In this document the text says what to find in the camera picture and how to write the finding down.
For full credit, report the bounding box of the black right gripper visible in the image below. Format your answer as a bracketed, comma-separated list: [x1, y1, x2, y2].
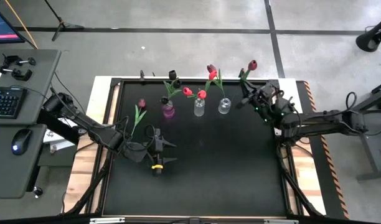
[235, 80, 285, 123]

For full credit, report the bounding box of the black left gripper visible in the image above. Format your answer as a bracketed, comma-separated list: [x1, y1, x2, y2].
[125, 128, 178, 177]

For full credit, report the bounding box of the short clear ribbed vase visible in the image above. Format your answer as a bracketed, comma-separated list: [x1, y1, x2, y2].
[217, 97, 232, 115]

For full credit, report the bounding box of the pink ribbed glass vase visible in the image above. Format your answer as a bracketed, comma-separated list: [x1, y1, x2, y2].
[161, 100, 176, 118]

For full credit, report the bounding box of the tall clear diamond-cut vase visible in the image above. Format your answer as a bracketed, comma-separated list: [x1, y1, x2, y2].
[194, 98, 206, 118]

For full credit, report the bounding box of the black table mat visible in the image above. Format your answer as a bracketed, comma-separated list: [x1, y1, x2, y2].
[102, 82, 287, 217]

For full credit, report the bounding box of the black panel orange striped edge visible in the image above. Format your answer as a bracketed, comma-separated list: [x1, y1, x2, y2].
[296, 80, 350, 220]

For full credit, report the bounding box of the black cylindrical stand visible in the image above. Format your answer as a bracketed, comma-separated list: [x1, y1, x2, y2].
[355, 14, 381, 52]

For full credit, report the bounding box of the grey metal table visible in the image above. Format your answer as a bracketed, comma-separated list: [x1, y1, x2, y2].
[334, 79, 381, 181]

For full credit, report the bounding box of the black computer mouse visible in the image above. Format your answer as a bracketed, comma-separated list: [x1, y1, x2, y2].
[11, 128, 33, 156]

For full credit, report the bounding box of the black c-clamp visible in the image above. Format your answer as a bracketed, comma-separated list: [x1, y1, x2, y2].
[0, 65, 34, 82]
[2, 55, 37, 68]

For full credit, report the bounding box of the black tripod stand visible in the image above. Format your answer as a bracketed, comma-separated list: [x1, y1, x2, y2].
[43, 0, 85, 42]

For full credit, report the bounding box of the black backlit keyboard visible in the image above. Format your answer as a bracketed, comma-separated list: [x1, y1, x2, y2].
[0, 87, 27, 119]

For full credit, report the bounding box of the black framed computer monitor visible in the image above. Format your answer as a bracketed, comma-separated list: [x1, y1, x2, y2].
[0, 6, 26, 44]

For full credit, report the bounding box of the black metal table frame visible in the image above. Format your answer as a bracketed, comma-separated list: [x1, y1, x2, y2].
[62, 77, 327, 218]

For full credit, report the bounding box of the silver metal bracket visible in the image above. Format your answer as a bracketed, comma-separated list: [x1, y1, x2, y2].
[263, 218, 299, 224]
[89, 217, 126, 224]

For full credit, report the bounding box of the yellow cord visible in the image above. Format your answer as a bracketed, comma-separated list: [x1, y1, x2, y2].
[5, 0, 39, 50]

